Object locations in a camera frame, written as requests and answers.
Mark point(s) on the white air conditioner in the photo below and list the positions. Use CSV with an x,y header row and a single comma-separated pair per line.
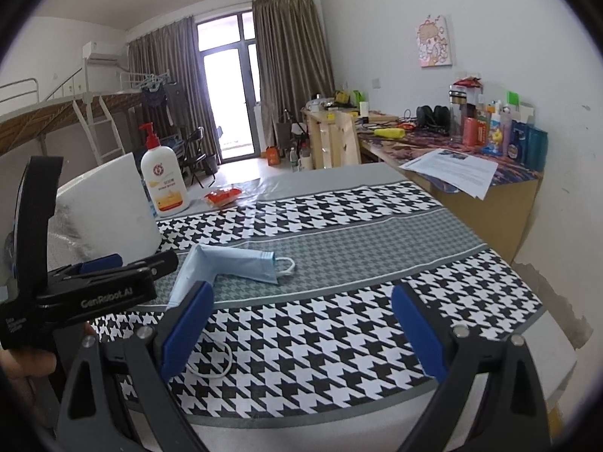
x,y
101,52

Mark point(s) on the grey metal bunk bed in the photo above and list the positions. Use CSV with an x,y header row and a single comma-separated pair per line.
x,y
56,113
141,77

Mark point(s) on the white roll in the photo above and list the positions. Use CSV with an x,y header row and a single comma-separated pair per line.
x,y
363,109

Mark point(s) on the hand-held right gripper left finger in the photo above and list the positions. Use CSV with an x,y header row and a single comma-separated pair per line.
x,y
188,325

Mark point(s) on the glass balcony door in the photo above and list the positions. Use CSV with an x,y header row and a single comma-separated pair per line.
x,y
226,94

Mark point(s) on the dark green hanging garment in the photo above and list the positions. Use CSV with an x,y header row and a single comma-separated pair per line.
x,y
173,103

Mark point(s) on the green plastic bottle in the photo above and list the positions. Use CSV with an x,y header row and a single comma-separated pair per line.
x,y
295,162

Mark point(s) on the blue face mask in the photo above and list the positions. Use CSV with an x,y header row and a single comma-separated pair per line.
x,y
226,263

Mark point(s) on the light blue clothes hanger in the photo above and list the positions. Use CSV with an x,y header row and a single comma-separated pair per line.
x,y
150,81

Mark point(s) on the pink cartoon wall poster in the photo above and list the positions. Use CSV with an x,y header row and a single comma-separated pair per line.
x,y
434,41

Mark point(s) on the white cooking pot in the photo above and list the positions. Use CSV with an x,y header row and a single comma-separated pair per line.
x,y
321,104

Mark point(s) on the white plastic jug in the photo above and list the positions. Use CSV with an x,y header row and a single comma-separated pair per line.
x,y
306,160

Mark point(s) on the white foam box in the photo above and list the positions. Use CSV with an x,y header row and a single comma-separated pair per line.
x,y
108,207

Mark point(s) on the brown curtain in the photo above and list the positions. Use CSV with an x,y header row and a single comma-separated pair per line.
x,y
174,80
292,66

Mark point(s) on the wooden desk with patterned mat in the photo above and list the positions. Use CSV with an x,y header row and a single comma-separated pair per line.
x,y
494,216

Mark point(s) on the orange bag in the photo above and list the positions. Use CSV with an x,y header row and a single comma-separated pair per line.
x,y
272,156

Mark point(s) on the black bucket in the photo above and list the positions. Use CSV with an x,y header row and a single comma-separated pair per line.
x,y
212,162

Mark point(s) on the yellow object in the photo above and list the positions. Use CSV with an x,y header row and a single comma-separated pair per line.
x,y
388,133

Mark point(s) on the person's left hand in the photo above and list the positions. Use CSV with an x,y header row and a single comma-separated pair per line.
x,y
28,365

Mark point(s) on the dark blue hanging garment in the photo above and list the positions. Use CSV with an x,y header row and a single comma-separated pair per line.
x,y
154,96

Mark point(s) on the white printed paper sheets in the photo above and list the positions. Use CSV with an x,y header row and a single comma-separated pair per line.
x,y
452,169

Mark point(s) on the red snack bag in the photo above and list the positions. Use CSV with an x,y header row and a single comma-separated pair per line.
x,y
468,83

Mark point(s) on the red snack packet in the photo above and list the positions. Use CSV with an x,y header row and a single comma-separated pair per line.
x,y
224,197

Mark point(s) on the wooden chair with smiley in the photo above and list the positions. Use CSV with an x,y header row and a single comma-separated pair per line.
x,y
343,141

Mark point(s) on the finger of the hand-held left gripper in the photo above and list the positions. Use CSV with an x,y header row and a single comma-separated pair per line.
x,y
101,262
150,263

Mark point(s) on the black headphones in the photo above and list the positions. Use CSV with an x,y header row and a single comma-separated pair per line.
x,y
431,116

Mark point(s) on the tall clear bottle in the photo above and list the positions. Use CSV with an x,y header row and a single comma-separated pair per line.
x,y
457,113

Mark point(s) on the yellow label bottle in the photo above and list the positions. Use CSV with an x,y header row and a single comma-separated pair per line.
x,y
495,134

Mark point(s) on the black folding chair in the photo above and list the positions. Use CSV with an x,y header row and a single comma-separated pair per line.
x,y
195,155

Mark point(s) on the white lotion bottle red pump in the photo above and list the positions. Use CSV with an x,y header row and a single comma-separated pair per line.
x,y
162,183

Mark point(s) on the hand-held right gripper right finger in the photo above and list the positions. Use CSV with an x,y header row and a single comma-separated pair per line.
x,y
419,334

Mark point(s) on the houndstooth table cover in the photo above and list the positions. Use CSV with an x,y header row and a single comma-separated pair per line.
x,y
329,245

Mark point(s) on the wooden desk with drawers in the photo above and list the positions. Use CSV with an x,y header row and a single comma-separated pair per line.
x,y
315,141

